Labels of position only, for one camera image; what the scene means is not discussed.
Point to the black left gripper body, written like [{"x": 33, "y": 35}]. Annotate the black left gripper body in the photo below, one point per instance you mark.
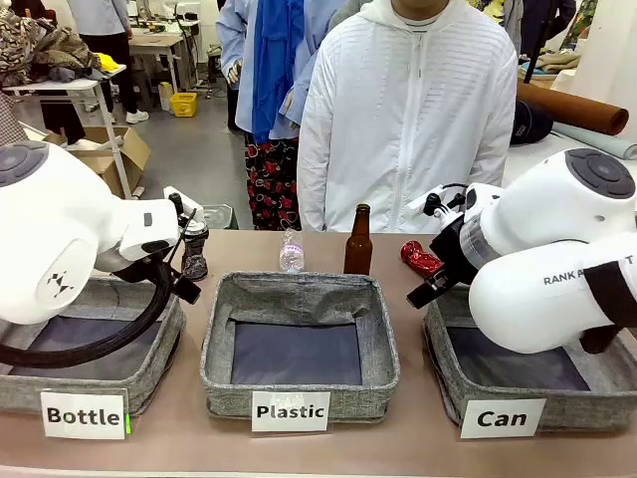
[{"x": 144, "y": 269}]

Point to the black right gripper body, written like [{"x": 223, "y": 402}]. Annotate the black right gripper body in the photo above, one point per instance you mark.
[{"x": 450, "y": 254}]

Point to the crushed red can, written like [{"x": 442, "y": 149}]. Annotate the crushed red can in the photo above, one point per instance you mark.
[{"x": 420, "y": 256}]

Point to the black patterned can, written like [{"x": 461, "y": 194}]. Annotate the black patterned can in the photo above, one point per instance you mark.
[{"x": 195, "y": 254}]

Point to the brown glass bottle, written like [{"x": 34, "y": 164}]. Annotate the brown glass bottle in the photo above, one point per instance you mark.
[{"x": 357, "y": 249}]

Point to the small clear pink-labelled plastic bottle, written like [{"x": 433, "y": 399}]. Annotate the small clear pink-labelled plastic bottle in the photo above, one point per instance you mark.
[{"x": 292, "y": 254}]

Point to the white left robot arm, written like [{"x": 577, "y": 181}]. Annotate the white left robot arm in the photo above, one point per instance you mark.
[{"x": 50, "y": 239}]

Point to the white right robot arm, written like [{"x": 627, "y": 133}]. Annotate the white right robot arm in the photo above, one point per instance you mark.
[{"x": 547, "y": 199}]

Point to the grey fabric basket labelled Bottle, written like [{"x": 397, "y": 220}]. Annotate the grey fabric basket labelled Bottle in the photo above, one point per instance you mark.
[{"x": 149, "y": 348}]

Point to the grey fabric basket labelled Plastic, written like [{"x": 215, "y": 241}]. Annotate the grey fabric basket labelled Plastic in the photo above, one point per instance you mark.
[{"x": 298, "y": 299}]

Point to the grey fabric basket labelled Can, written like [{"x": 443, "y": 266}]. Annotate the grey fabric basket labelled Can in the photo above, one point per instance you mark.
[{"x": 497, "y": 398}]

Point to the white Can label card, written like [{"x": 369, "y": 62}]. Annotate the white Can label card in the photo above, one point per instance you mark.
[{"x": 501, "y": 418}]

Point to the steel bin lid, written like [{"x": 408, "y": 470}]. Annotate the steel bin lid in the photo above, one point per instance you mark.
[{"x": 221, "y": 216}]

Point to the open cardboard box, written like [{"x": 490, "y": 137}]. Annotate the open cardboard box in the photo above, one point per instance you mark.
[{"x": 127, "y": 149}]

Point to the black red floral pants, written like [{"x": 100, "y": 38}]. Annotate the black red floral pants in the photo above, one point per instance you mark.
[{"x": 271, "y": 184}]

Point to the person in white hoodie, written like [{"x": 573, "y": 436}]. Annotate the person in white hoodie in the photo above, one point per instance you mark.
[{"x": 398, "y": 124}]

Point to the small green label clip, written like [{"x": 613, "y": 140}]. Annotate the small green label clip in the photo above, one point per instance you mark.
[{"x": 128, "y": 423}]

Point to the dark blue cap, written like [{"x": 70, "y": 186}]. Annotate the dark blue cap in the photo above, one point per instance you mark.
[{"x": 530, "y": 124}]

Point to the white Bottle label card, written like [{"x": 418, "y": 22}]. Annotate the white Bottle label card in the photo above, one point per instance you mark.
[{"x": 83, "y": 414}]

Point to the white Plastic label card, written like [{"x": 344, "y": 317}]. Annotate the white Plastic label card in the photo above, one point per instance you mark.
[{"x": 291, "y": 411}]

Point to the yellow plastic crate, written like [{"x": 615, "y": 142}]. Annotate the yellow plastic crate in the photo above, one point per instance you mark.
[{"x": 183, "y": 104}]

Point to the light grey material roll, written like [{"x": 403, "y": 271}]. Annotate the light grey material roll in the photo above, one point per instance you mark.
[{"x": 597, "y": 139}]

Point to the brown material roll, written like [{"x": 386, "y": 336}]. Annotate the brown material roll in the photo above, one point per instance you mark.
[{"x": 572, "y": 107}]

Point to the white table with clothes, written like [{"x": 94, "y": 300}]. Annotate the white table with clothes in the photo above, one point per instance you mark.
[{"x": 74, "y": 87}]

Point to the checkered cloth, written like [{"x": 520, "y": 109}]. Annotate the checkered cloth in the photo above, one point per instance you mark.
[{"x": 10, "y": 119}]

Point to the beige folded cloth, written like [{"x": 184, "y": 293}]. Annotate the beige folded cloth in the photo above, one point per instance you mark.
[{"x": 557, "y": 62}]

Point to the background person in dark pants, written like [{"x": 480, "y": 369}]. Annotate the background person in dark pants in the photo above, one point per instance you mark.
[{"x": 112, "y": 50}]

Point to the white background desk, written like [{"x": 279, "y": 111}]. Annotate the white background desk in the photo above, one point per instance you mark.
[{"x": 154, "y": 45}]

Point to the pile of patterned clothes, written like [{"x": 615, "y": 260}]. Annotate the pile of patterned clothes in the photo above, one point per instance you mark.
[{"x": 45, "y": 50}]

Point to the yellow patterned cloth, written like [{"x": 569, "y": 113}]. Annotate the yellow patterned cloth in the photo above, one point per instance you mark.
[{"x": 492, "y": 7}]

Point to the person in dark jacket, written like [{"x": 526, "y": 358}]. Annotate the person in dark jacket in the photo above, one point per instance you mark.
[{"x": 547, "y": 20}]

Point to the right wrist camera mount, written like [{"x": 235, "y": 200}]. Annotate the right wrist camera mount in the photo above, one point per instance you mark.
[{"x": 423, "y": 200}]

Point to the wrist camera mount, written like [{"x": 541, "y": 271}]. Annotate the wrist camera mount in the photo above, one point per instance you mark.
[
  {"x": 186, "y": 201},
  {"x": 423, "y": 200}
]

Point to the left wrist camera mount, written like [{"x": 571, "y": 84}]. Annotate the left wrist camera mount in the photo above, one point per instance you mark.
[{"x": 186, "y": 201}]

